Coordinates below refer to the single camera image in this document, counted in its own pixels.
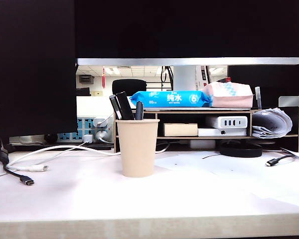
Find thick black marker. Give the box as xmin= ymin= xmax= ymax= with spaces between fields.
xmin=116 ymin=91 xmax=136 ymax=120

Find dark grey marker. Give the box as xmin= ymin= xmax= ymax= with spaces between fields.
xmin=135 ymin=101 xmax=145 ymax=120

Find beige paper cup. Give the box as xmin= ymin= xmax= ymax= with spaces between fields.
xmin=115 ymin=119 xmax=160 ymax=178

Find blue wet wipes pack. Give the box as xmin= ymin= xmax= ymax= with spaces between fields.
xmin=129 ymin=90 xmax=213 ymax=108

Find beige small box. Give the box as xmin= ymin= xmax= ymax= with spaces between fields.
xmin=163 ymin=122 xmax=199 ymax=137

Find black pen with silver clip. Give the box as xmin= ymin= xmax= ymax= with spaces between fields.
xmin=109 ymin=95 xmax=122 ymax=120

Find black office chair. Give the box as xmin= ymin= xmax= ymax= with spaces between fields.
xmin=111 ymin=79 xmax=147 ymax=97

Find grey round power plug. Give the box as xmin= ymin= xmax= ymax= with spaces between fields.
xmin=96 ymin=129 xmax=115 ymax=144

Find silver monitor stand column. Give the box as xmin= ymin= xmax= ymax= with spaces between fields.
xmin=172 ymin=65 xmax=197 ymax=92

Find black wooden desk shelf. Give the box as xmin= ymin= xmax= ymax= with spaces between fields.
xmin=114 ymin=106 xmax=299 ymax=153

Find white power brick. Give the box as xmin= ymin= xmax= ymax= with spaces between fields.
xmin=188 ymin=139 xmax=216 ymax=149

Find white flat Apple box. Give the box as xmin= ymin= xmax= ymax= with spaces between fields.
xmin=197 ymin=127 xmax=248 ymax=137

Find white power strip blue sockets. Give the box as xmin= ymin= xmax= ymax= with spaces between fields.
xmin=57 ymin=116 xmax=115 ymax=144

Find white multi-port USB charger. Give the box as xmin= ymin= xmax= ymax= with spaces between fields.
xmin=205 ymin=115 xmax=248 ymax=129

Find pink tissue pack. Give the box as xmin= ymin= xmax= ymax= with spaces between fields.
xmin=201 ymin=81 xmax=254 ymax=109

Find black flat stand base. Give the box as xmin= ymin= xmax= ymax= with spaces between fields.
xmin=9 ymin=135 xmax=115 ymax=151

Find silver-bezel large monitor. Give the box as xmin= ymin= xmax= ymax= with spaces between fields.
xmin=74 ymin=0 xmax=299 ymax=66

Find large white paper sheet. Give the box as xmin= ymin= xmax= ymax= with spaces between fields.
xmin=154 ymin=151 xmax=299 ymax=207

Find black round disc base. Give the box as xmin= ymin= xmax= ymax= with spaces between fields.
xmin=219 ymin=140 xmax=263 ymax=158

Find rolled paper stack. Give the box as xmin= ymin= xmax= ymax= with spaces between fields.
xmin=251 ymin=107 xmax=294 ymax=139

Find matte black monitor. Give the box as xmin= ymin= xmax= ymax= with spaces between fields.
xmin=0 ymin=0 xmax=78 ymax=155

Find white plug adapter with cable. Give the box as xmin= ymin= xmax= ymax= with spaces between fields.
xmin=93 ymin=116 xmax=111 ymax=128

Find grey wall-mounted box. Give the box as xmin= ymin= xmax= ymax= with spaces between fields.
xmin=78 ymin=75 xmax=95 ymax=85

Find white USB-C cable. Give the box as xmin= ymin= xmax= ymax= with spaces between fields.
xmin=6 ymin=143 xmax=171 ymax=173

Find black lightning cable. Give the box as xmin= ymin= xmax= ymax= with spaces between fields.
xmin=265 ymin=154 xmax=296 ymax=167

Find black USB-C cable left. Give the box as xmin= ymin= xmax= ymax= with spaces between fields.
xmin=0 ymin=145 xmax=36 ymax=187

